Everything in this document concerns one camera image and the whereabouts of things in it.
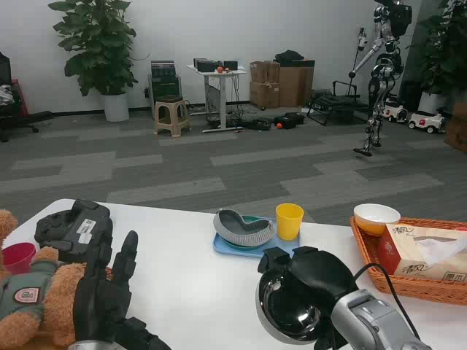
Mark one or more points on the brown teddy bear green vest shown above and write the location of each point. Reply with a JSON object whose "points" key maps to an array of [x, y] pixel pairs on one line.
{"points": [[58, 291]]}

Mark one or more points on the black bag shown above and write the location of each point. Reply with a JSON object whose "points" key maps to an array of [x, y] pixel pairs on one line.
{"points": [[288, 55]]}

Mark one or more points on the yellow plastic cup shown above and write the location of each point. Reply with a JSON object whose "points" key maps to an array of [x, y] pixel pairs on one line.
{"points": [[289, 226]]}

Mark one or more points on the white standing desk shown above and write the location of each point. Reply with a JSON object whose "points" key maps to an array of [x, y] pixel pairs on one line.
{"points": [[222, 95]]}

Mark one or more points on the black handheld controller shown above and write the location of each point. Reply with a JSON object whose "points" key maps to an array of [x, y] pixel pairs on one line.
{"points": [[69, 229]]}

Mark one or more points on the brown cardboard box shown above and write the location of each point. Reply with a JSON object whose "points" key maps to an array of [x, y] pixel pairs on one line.
{"points": [[458, 131]]}

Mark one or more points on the small open cardboard box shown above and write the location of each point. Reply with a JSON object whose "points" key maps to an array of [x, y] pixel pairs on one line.
{"points": [[264, 73]]}

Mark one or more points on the long white toy car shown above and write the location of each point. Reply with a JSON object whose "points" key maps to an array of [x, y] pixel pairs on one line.
{"points": [[427, 122]]}

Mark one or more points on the white plant pot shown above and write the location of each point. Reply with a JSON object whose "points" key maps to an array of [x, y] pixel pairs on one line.
{"points": [[432, 103], [116, 107]]}

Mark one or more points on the dark green potted plant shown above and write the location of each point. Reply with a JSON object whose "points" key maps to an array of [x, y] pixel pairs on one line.
{"points": [[441, 51]]}

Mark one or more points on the white and orange bowl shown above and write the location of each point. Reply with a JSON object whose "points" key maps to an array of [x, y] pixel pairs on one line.
{"points": [[374, 218]]}

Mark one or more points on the light blue plastic tray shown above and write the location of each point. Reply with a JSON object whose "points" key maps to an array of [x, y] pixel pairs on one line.
{"points": [[255, 251]]}

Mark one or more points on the red plastic cup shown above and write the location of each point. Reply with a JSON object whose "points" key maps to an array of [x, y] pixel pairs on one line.
{"points": [[18, 257]]}

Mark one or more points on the beige plastic stool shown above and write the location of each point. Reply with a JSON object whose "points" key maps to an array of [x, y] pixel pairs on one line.
{"points": [[171, 116]]}

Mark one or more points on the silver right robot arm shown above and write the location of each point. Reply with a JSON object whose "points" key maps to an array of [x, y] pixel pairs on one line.
{"points": [[372, 321]]}

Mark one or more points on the tissue box with red print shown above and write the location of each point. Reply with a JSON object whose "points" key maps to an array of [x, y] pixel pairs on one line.
{"points": [[405, 255]]}

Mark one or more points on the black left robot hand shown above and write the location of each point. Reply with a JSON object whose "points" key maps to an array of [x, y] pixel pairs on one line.
{"points": [[98, 306]]}

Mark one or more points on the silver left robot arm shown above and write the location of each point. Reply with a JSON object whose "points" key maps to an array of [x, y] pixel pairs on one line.
{"points": [[91, 345]]}

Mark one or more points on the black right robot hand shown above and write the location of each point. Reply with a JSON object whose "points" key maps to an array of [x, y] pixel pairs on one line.
{"points": [[321, 273]]}

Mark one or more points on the shiny metal bowl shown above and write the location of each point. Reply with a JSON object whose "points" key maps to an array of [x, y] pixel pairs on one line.
{"points": [[288, 313]]}

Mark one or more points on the black floor case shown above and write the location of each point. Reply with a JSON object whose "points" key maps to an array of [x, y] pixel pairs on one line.
{"points": [[292, 120]]}

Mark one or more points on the large green potted plant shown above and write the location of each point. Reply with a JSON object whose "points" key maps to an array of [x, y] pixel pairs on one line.
{"points": [[95, 43]]}

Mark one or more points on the large black desk box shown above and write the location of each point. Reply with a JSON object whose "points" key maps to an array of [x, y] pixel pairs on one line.
{"points": [[206, 65]]}

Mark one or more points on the silver black humanoid robot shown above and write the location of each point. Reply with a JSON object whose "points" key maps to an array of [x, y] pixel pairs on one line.
{"points": [[385, 73]]}

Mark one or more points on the orange wicker basket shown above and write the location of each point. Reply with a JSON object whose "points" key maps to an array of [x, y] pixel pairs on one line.
{"points": [[408, 288]]}

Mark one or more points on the small closed cardboard box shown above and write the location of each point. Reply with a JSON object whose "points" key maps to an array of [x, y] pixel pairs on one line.
{"points": [[264, 95]]}

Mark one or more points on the black folding metal frame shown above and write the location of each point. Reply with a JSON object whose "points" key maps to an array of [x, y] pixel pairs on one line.
{"points": [[335, 104]]}

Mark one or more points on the tall cardboard box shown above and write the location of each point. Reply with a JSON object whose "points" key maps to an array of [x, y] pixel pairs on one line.
{"points": [[295, 85]]}

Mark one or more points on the small white toy car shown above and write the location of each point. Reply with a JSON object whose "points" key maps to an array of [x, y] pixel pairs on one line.
{"points": [[396, 112]]}

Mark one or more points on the small red item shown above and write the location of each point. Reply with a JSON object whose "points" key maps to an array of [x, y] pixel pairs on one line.
{"points": [[460, 229]]}

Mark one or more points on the grey woven soft basket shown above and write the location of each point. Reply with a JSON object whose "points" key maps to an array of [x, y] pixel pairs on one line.
{"points": [[251, 237]]}

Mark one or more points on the black equipment cabinet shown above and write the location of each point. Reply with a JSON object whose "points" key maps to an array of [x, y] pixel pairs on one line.
{"points": [[164, 85]]}

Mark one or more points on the small black desk box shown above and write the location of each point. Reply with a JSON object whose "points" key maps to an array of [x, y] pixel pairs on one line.
{"points": [[230, 65]]}

